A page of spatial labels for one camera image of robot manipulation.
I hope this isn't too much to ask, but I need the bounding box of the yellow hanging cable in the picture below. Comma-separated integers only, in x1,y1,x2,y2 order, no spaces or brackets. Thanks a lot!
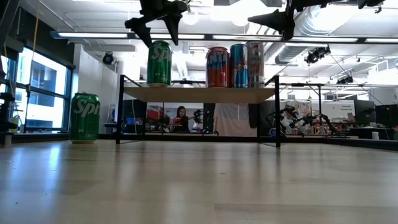
24,15,40,131
0,43,15,97

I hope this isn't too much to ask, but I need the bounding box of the pink hanging cloth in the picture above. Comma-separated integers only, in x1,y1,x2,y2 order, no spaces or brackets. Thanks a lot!
213,103,259,137

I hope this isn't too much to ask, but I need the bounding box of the green soda can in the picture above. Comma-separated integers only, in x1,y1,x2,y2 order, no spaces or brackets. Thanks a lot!
147,40,173,88
69,92,101,144

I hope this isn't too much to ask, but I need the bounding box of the white hanging ring light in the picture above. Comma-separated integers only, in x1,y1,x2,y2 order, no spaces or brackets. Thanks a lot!
182,11,200,26

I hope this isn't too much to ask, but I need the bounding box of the blue silver energy drink can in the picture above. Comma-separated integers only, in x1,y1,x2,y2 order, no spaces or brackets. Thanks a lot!
229,44,249,89

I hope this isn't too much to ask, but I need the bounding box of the long ceiling light bar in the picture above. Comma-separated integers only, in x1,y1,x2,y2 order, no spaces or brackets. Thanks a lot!
49,30,398,44

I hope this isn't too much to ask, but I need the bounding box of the tall white slim beverage can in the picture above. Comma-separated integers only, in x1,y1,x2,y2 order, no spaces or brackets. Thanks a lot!
245,41,266,89

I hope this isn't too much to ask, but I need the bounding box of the white sign board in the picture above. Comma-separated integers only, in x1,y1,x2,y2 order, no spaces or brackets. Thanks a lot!
331,101,356,122

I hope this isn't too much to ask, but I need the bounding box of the person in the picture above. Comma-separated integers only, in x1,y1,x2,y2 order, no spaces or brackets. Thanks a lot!
173,105,191,134

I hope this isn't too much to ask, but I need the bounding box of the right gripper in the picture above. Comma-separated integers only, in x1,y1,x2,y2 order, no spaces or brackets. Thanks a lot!
247,0,331,41

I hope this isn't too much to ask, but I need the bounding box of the red can blue white logo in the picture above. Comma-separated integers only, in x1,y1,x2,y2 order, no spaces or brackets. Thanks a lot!
206,46,231,88

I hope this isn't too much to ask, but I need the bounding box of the black equipment rack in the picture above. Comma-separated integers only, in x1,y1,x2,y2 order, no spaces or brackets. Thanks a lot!
0,91,23,147

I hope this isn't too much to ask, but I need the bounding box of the wooden shelf black metal frame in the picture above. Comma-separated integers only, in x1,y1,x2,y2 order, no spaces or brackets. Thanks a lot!
115,74,282,149

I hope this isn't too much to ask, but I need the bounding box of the black computer monitor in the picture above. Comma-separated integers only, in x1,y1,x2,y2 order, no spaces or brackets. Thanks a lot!
354,99,376,124
375,104,398,128

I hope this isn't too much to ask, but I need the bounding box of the black aluminium table frame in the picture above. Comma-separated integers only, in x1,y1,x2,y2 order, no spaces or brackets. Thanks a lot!
11,132,398,151

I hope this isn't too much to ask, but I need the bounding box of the black ceiling spotlight cluster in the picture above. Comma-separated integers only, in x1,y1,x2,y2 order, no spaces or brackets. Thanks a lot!
303,45,332,65
336,75,354,85

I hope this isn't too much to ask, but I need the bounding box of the black framed window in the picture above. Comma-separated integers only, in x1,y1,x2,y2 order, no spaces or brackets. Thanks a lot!
0,46,74,134

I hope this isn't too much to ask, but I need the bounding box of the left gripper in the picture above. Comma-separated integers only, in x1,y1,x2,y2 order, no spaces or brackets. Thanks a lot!
124,0,189,49

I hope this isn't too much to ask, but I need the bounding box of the silver ventilation duct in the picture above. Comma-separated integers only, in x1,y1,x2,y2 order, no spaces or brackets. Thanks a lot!
275,4,358,66

